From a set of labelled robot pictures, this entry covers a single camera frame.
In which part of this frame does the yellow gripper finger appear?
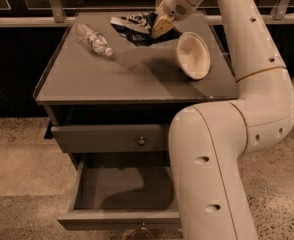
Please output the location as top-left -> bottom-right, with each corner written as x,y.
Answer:
152,14 -> 174,39

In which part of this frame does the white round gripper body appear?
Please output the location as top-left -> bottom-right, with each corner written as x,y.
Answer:
156,0 -> 198,21

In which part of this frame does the blue chip bag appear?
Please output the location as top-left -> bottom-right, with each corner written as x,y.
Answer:
110,12 -> 181,46

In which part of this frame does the white paper bowl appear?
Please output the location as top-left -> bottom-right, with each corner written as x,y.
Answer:
176,32 -> 211,80

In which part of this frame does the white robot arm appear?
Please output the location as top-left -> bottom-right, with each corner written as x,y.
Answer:
153,0 -> 294,240

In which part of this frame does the grey drawer cabinet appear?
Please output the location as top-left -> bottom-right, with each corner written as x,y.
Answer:
33,11 -> 240,172

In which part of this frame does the brass top drawer knob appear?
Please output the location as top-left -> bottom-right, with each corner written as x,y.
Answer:
138,136 -> 146,146

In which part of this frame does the brass drawer knob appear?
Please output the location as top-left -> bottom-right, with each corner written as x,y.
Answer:
127,226 -> 153,240
138,136 -> 146,146

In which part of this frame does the grey top drawer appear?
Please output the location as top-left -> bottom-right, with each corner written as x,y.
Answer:
51,124 -> 168,153

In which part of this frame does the open grey middle drawer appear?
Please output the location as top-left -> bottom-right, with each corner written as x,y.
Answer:
57,154 -> 180,231

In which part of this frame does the brass middle drawer knob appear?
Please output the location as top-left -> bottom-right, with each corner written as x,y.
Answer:
127,226 -> 153,240

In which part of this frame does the clear plastic water bottle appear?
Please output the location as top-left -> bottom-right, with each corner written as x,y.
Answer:
75,23 -> 114,56

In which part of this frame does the metal railing frame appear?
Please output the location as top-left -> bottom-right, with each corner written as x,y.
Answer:
0,0 -> 294,29

